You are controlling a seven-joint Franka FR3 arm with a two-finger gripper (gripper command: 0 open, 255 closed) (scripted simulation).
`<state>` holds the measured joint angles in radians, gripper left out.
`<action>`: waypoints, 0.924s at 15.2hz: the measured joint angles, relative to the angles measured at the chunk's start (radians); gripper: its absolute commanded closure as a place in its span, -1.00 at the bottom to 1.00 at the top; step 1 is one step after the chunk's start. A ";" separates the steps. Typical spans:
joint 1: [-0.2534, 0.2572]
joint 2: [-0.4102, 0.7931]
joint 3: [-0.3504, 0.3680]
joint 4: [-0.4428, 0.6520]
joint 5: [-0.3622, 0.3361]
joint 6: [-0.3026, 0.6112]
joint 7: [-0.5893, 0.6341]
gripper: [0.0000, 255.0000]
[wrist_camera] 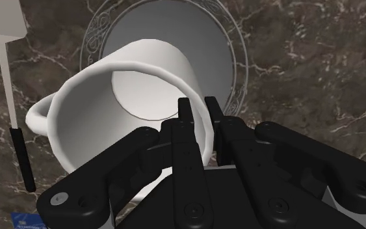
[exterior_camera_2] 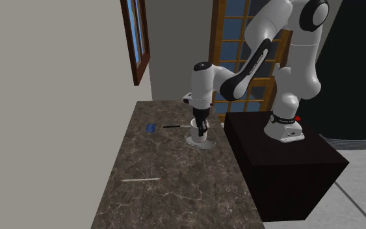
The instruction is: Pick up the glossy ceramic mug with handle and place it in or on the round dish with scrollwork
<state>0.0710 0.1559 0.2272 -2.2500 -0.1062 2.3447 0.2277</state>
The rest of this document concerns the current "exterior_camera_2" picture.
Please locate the large black round appliance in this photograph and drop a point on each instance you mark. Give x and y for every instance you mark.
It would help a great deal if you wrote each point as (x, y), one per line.
(353, 79)

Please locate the black and white pen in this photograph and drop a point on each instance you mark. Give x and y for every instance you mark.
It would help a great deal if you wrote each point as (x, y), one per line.
(173, 126)

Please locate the white patterned plate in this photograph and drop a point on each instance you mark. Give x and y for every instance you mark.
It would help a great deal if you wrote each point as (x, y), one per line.
(208, 144)

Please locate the white cup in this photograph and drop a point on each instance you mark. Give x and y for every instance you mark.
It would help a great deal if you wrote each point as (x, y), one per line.
(198, 134)

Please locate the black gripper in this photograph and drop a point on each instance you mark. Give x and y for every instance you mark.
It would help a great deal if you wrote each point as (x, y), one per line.
(200, 113)

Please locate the wooden glass paned door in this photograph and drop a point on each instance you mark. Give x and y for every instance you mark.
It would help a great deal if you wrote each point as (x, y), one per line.
(230, 47)

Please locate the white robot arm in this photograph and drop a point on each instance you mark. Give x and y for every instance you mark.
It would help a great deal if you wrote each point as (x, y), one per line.
(292, 57)

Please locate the white pencil with red tip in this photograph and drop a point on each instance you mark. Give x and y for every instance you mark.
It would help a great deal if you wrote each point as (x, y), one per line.
(141, 180)

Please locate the blue card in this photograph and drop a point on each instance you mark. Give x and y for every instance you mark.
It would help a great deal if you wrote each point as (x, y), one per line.
(151, 127)

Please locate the dark robot stand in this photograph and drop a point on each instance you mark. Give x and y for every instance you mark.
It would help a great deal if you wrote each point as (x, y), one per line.
(277, 165)

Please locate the brown framed window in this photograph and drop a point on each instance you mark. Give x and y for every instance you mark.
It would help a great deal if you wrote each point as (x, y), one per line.
(135, 38)

